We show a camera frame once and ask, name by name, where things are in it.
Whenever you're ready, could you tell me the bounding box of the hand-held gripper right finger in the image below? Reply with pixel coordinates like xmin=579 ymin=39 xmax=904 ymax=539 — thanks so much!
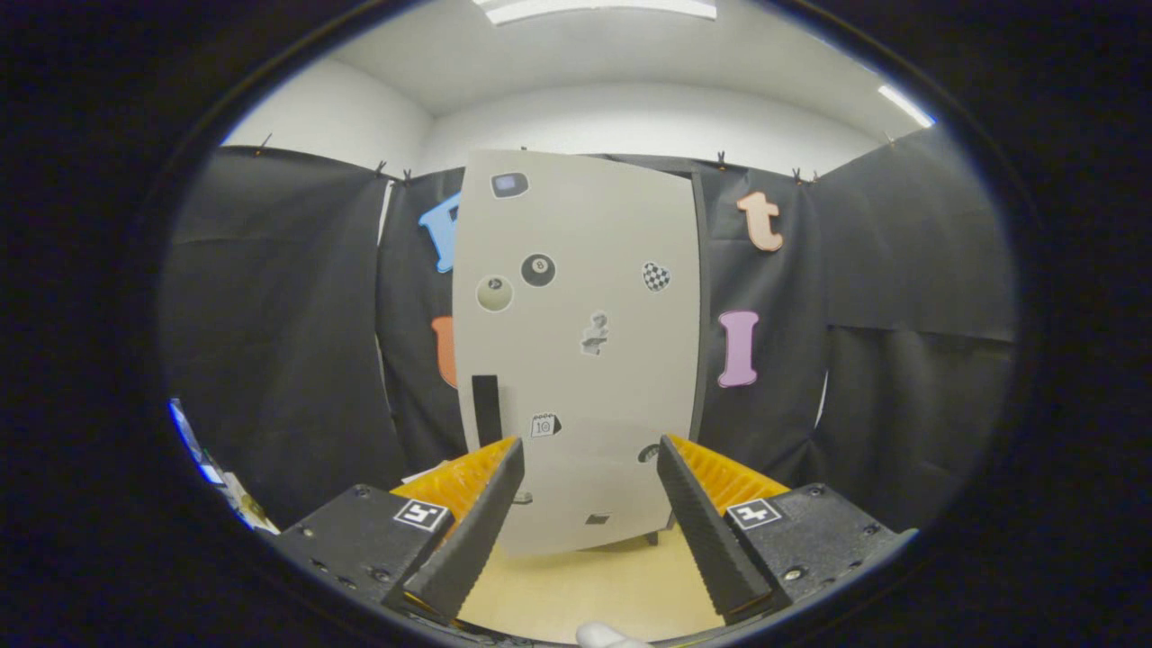
xmin=655 ymin=435 xmax=920 ymax=627

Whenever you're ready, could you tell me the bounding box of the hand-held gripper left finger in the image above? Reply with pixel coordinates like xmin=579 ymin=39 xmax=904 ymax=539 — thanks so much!
xmin=268 ymin=436 xmax=527 ymax=624

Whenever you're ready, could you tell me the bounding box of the black door handle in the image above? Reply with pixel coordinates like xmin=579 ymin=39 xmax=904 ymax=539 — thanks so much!
xmin=472 ymin=374 xmax=503 ymax=448

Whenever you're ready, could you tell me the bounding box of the grey shoe cabinet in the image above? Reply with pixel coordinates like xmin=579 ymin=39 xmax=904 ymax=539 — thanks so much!
xmin=594 ymin=153 xmax=714 ymax=547

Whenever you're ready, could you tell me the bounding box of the white shoe cabinet door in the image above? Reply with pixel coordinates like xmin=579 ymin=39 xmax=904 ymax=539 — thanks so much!
xmin=452 ymin=148 xmax=703 ymax=556

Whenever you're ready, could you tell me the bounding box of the white printed clutter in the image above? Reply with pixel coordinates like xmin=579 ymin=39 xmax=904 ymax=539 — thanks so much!
xmin=220 ymin=472 xmax=282 ymax=534

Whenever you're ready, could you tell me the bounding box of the lit blue screen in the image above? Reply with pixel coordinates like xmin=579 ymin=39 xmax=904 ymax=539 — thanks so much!
xmin=168 ymin=399 xmax=226 ymax=487

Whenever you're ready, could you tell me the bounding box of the black backdrop cloth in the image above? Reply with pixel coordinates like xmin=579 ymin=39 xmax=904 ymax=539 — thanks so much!
xmin=162 ymin=126 xmax=1018 ymax=532

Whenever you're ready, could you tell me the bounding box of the small ceiling light panel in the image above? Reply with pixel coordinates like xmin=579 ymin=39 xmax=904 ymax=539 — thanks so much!
xmin=877 ymin=85 xmax=937 ymax=129

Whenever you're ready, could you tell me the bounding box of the long ceiling light panel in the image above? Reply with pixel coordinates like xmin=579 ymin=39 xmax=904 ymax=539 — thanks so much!
xmin=474 ymin=0 xmax=718 ymax=25

